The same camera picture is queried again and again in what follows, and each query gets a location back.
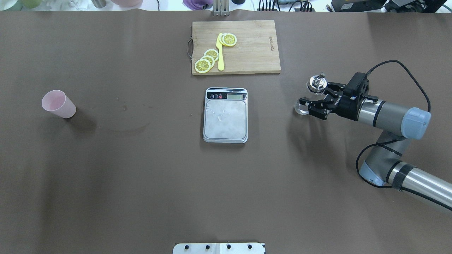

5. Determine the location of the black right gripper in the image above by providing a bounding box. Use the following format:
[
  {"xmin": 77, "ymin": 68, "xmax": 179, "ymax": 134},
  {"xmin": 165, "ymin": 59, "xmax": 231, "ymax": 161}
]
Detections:
[{"xmin": 298, "ymin": 83, "xmax": 363, "ymax": 122}]

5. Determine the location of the pink plastic cup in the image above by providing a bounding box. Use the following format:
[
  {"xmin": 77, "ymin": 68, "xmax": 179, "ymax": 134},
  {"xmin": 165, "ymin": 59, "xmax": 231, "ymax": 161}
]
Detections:
[{"xmin": 41, "ymin": 90, "xmax": 77, "ymax": 119}]

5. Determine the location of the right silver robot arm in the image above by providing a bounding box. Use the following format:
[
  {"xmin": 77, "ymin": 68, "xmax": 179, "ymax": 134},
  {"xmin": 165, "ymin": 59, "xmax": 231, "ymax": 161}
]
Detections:
[{"xmin": 294, "ymin": 79, "xmax": 451, "ymax": 211}]

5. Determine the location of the silver digital kitchen scale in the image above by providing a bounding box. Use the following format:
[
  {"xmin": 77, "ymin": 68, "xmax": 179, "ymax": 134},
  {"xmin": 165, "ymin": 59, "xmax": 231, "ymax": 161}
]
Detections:
[{"xmin": 202, "ymin": 87, "xmax": 248, "ymax": 144}]

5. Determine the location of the wooden cutting board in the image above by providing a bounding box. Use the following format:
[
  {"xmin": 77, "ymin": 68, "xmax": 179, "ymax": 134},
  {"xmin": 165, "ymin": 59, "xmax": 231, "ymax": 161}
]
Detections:
[{"xmin": 191, "ymin": 20, "xmax": 281, "ymax": 75}]

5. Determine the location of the yellow toy knife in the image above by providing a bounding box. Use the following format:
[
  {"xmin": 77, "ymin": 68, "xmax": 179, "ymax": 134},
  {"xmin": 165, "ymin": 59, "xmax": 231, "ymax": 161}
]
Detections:
[{"xmin": 216, "ymin": 32, "xmax": 225, "ymax": 71}]

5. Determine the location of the lemon slice near knife tip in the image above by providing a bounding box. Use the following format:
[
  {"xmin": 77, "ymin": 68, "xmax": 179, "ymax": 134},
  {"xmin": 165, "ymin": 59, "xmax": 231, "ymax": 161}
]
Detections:
[{"xmin": 220, "ymin": 33, "xmax": 237, "ymax": 47}]

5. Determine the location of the lemon slice middle stack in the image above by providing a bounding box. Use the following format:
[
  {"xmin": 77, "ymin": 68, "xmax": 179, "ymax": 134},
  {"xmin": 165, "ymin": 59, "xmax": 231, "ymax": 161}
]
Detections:
[{"xmin": 200, "ymin": 55, "xmax": 216, "ymax": 69}]

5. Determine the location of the lemon slice stack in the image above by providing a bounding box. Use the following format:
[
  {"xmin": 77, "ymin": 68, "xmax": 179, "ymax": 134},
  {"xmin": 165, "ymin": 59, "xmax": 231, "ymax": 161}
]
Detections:
[
  {"xmin": 200, "ymin": 55, "xmax": 216, "ymax": 69},
  {"xmin": 204, "ymin": 49, "xmax": 219, "ymax": 61},
  {"xmin": 194, "ymin": 58, "xmax": 213, "ymax": 74}
]

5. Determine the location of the lemon slice upper stack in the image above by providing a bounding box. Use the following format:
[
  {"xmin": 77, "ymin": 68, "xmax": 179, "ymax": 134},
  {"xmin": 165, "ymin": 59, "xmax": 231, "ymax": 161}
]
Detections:
[{"xmin": 204, "ymin": 49, "xmax": 219, "ymax": 61}]

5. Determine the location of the lemon slice lower stack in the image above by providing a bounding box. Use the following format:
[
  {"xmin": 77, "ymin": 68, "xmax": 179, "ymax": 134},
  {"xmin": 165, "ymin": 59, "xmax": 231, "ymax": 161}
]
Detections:
[{"xmin": 194, "ymin": 58, "xmax": 213, "ymax": 74}]

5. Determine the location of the purple cloth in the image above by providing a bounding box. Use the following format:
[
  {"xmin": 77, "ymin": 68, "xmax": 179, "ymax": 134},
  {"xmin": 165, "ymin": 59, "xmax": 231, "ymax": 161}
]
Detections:
[{"xmin": 183, "ymin": 0, "xmax": 213, "ymax": 10}]

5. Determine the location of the white mounting plate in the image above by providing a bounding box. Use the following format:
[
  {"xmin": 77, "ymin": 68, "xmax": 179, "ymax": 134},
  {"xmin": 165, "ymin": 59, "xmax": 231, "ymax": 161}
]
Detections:
[{"xmin": 172, "ymin": 242, "xmax": 266, "ymax": 254}]

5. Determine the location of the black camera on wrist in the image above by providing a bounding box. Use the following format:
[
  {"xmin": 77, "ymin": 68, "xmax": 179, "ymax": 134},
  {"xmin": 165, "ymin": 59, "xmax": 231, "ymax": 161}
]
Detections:
[{"xmin": 343, "ymin": 72, "xmax": 369, "ymax": 101}]

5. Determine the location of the aluminium frame post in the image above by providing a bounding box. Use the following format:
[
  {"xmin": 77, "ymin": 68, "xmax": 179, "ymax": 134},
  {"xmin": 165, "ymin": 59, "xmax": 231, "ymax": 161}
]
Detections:
[{"xmin": 213, "ymin": 0, "xmax": 230, "ymax": 17}]

